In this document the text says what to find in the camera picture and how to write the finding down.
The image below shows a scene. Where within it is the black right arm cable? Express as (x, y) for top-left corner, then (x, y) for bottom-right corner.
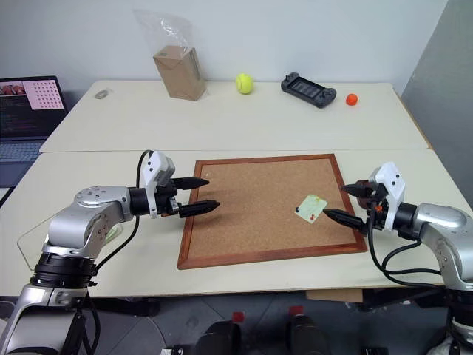
(366, 212), (450, 288)

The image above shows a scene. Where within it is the dark rounded shape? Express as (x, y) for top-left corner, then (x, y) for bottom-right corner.
(287, 314), (329, 355)
(194, 319), (243, 355)

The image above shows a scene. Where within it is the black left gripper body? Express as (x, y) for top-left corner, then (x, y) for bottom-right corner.
(155, 179), (183, 218)

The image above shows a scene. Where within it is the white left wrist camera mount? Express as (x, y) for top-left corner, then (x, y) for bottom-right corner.
(142, 150), (177, 220)

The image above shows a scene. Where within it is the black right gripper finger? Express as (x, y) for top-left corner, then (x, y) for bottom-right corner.
(340, 183), (374, 200)
(321, 208), (370, 235)

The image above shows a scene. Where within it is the flat brown cardboard piece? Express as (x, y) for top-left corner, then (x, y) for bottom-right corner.
(305, 288), (364, 304)

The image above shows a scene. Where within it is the brown box in plastic bag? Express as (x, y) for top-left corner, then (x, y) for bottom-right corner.
(132, 8), (210, 101)

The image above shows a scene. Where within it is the wood-framed cork board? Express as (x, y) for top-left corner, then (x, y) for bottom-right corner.
(177, 153), (368, 271)

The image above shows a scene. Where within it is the brown cardboard box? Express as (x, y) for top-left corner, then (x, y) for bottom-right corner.
(152, 45), (208, 102)

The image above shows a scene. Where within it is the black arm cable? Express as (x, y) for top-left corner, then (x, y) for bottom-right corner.
(79, 149), (155, 355)
(366, 212), (450, 288)

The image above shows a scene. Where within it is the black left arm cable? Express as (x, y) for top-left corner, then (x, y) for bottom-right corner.
(79, 149), (155, 355)

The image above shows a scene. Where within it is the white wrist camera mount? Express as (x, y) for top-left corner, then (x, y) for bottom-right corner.
(142, 150), (177, 220)
(369, 160), (408, 231)

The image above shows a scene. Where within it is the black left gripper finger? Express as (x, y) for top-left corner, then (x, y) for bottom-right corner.
(178, 200), (222, 219)
(171, 177), (211, 192)

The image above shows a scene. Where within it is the yellow tennis ball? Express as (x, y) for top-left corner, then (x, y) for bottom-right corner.
(235, 72), (255, 95)

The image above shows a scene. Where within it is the light green card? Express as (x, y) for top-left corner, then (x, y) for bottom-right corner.
(293, 194), (330, 224)

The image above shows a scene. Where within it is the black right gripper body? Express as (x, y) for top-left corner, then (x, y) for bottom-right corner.
(367, 183), (389, 233)

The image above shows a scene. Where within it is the open laptop computer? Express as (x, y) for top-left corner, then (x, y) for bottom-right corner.
(0, 75), (70, 188)

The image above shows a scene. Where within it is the black handheld game controller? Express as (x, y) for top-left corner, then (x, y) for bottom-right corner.
(280, 72), (338, 109)

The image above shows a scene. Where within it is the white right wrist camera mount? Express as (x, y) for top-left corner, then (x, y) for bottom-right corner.
(369, 160), (408, 231)

